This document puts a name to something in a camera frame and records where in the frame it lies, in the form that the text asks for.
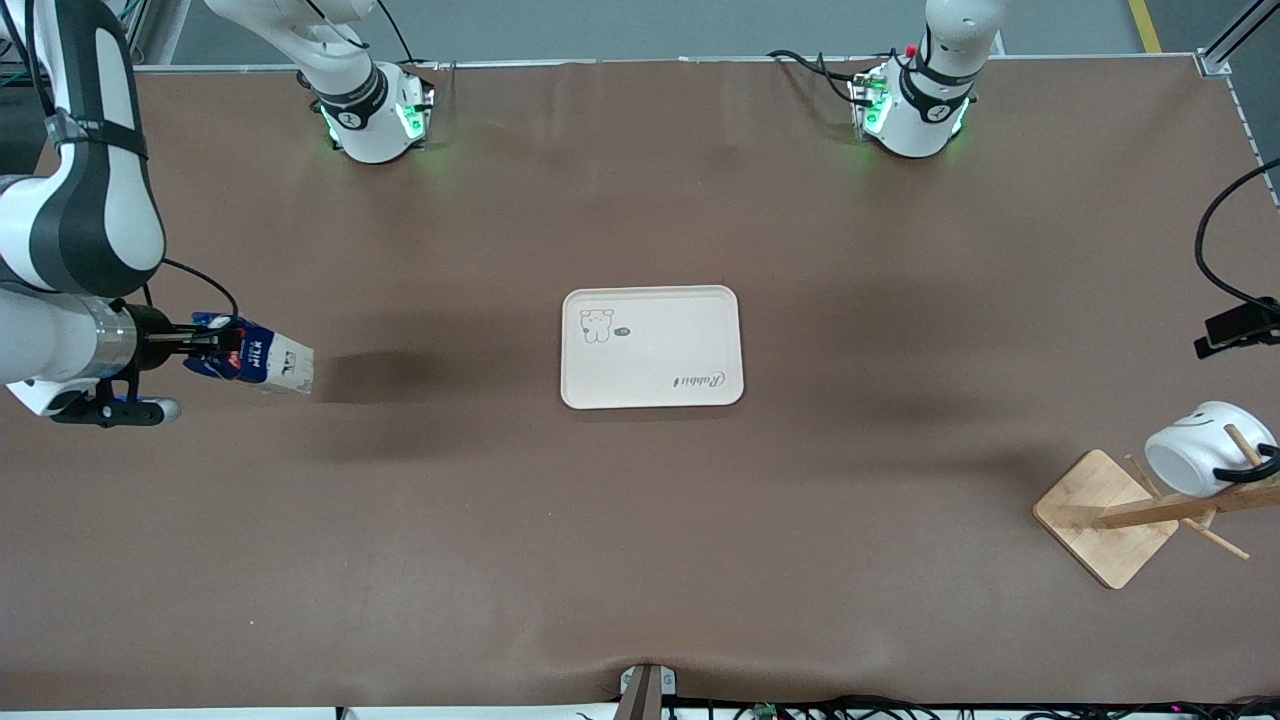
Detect blue white milk carton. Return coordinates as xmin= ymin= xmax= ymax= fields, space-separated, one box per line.
xmin=185 ymin=312 xmax=316 ymax=396

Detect white cup black handle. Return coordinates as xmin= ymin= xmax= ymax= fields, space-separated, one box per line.
xmin=1145 ymin=400 xmax=1280 ymax=498

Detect wooden cup rack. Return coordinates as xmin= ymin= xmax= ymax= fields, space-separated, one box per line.
xmin=1033 ymin=425 xmax=1280 ymax=591

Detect cream tray with bear print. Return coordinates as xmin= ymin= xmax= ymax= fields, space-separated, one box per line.
xmin=560 ymin=285 xmax=746 ymax=411

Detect aluminium frame post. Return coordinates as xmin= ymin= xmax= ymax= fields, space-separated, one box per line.
xmin=1198 ymin=0 xmax=1280 ymax=76
xmin=128 ymin=0 xmax=193 ymax=66

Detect black cable at right arm base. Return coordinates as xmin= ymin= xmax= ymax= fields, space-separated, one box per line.
xmin=375 ymin=0 xmax=441 ymax=71

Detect black cables at left arm base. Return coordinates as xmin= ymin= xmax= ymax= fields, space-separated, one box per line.
xmin=768 ymin=48 xmax=873 ymax=106

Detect metal bracket at table edge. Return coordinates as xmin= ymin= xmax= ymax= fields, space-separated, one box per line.
xmin=618 ymin=663 xmax=678 ymax=720

